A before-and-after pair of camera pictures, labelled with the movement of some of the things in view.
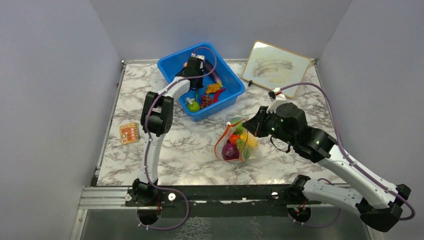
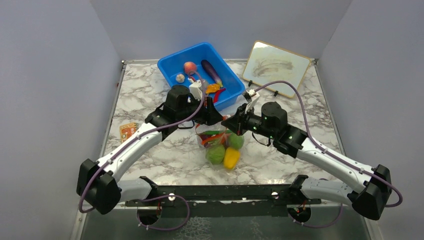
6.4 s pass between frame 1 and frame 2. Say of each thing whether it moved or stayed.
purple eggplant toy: stayed
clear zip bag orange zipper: moved
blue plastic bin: stayed
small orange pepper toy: stayed
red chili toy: stayed
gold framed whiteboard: stayed
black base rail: stayed
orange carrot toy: moved
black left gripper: moved
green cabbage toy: moved
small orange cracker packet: stayed
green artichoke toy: moved
